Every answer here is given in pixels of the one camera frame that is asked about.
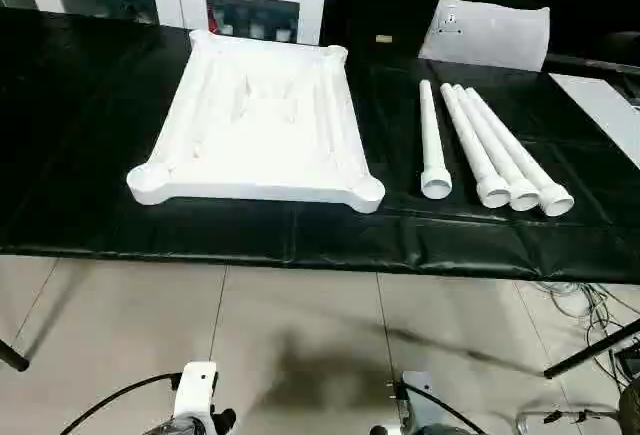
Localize white plastic table top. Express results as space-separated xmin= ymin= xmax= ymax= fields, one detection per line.
xmin=125 ymin=28 xmax=385 ymax=215

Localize white plastic table leg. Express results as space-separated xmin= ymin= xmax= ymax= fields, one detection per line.
xmin=452 ymin=83 xmax=542 ymax=213
xmin=439 ymin=82 xmax=512 ymax=208
xmin=418 ymin=79 xmax=453 ymax=200
xmin=464 ymin=87 xmax=576 ymax=218

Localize black table mat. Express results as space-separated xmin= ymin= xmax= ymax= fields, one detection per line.
xmin=0 ymin=7 xmax=640 ymax=285

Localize white flat board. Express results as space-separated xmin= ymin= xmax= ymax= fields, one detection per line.
xmin=548 ymin=72 xmax=640 ymax=164

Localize black stand leg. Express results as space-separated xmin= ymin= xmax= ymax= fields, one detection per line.
xmin=543 ymin=318 xmax=640 ymax=380
xmin=0 ymin=338 xmax=31 ymax=373

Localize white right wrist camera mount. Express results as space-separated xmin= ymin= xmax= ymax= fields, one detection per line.
xmin=397 ymin=369 xmax=442 ymax=435

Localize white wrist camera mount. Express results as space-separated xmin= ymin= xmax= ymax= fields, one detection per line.
xmin=175 ymin=361 xmax=222 ymax=435
xmin=397 ymin=369 xmax=442 ymax=435

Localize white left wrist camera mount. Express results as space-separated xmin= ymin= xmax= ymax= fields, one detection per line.
xmin=175 ymin=361 xmax=222 ymax=435

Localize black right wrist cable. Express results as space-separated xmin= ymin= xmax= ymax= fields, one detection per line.
xmin=399 ymin=388 xmax=490 ymax=435

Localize loose floor cables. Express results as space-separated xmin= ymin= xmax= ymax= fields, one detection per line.
xmin=537 ymin=279 xmax=640 ymax=361

